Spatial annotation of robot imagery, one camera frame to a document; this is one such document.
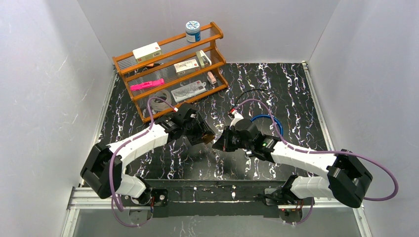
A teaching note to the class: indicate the packaged item bottom shelf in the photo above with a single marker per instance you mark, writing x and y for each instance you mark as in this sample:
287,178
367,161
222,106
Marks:
189,91

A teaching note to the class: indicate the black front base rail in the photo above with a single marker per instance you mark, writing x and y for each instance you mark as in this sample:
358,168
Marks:
172,198

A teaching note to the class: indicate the pink plastic tool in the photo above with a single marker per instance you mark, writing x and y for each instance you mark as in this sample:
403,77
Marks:
148,84

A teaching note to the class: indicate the white box top shelf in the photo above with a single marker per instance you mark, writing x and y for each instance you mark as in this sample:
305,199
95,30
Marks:
147,52

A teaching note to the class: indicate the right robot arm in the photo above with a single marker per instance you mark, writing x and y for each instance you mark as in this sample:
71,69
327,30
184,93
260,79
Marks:
336,175

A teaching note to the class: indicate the brass padlock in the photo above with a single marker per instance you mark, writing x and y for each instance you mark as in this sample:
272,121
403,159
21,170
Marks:
207,138

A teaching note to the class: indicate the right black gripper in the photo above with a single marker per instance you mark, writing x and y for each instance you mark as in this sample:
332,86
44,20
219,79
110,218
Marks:
228,140

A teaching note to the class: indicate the white box shelf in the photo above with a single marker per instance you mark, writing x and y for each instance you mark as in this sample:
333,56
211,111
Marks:
186,67
147,52

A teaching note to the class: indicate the blue lidded jar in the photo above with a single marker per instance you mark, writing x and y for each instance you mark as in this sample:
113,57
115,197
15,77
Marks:
193,31

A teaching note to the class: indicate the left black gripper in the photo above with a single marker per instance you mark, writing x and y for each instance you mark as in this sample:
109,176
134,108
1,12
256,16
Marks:
199,130

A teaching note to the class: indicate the orange wooden shelf rack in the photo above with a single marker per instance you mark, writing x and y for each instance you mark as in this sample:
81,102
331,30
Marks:
174,50

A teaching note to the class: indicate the white box middle shelf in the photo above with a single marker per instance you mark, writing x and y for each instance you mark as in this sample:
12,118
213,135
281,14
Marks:
186,67

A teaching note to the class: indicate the clear tape roll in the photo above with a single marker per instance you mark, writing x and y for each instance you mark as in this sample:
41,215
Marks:
160,100

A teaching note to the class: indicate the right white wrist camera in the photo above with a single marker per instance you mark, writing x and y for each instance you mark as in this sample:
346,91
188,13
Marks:
235,116

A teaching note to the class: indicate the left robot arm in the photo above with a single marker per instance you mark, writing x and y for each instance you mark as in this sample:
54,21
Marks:
104,166

